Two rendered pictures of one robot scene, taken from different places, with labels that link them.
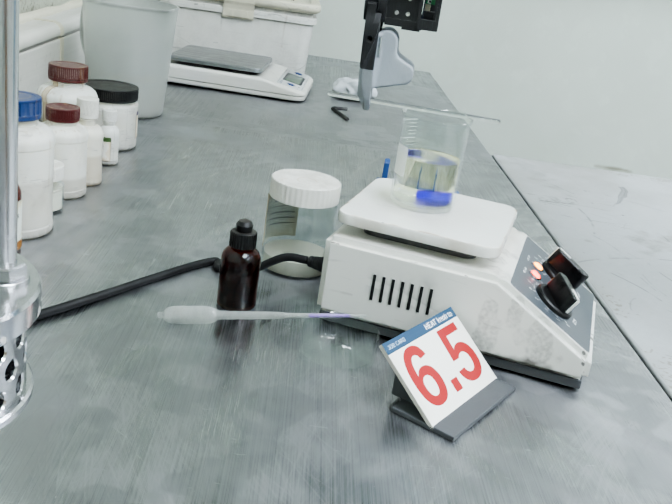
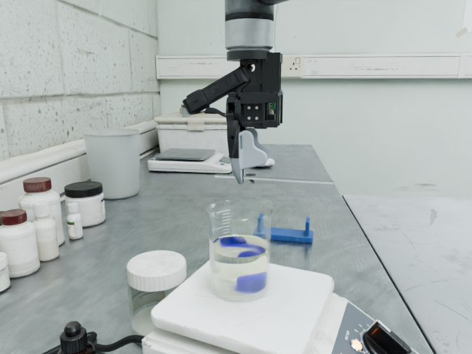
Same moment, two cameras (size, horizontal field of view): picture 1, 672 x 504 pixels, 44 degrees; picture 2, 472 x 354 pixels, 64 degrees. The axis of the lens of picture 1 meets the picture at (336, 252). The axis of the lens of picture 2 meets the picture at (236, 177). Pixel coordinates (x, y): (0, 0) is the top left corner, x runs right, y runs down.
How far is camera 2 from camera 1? 0.35 m
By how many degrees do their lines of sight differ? 12
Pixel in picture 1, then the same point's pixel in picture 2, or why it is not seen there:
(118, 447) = not seen: outside the picture
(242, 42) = (200, 142)
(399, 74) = (257, 159)
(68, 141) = (13, 237)
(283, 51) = (223, 145)
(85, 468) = not seen: outside the picture
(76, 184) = (26, 265)
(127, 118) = (93, 205)
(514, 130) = (363, 170)
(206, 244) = (99, 312)
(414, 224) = (218, 324)
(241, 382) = not seen: outside the picture
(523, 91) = (365, 148)
